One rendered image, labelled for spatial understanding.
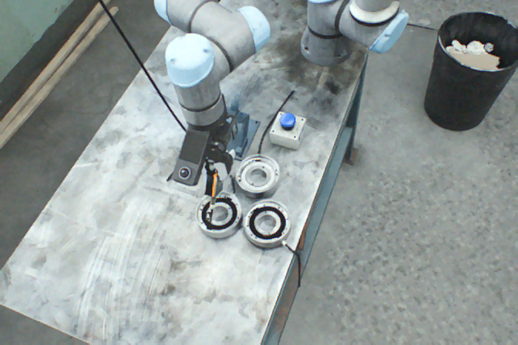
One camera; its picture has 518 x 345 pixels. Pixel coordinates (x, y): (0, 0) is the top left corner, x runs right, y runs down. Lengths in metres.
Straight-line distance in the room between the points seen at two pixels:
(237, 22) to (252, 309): 0.57
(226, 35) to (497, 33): 1.63
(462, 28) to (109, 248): 1.67
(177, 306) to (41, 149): 1.56
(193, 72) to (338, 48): 0.70
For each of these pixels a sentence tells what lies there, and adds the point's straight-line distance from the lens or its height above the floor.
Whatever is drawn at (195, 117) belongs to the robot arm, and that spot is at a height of 1.16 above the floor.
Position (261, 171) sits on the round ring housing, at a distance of 1.16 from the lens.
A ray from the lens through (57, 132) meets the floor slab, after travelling 2.52.
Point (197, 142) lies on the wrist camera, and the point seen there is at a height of 1.09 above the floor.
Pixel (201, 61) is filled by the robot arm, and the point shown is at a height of 1.28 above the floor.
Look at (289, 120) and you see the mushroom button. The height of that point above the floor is 0.87.
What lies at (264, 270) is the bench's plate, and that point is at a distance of 1.07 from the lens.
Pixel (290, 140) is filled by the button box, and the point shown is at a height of 0.84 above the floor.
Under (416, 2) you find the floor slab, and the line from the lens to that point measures 2.92.
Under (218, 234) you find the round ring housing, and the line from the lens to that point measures 1.08.
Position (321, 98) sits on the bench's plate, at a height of 0.80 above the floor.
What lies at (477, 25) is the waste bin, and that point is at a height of 0.37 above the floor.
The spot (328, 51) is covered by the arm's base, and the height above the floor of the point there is 0.85.
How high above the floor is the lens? 1.80
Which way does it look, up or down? 56 degrees down
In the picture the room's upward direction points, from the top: 7 degrees counter-clockwise
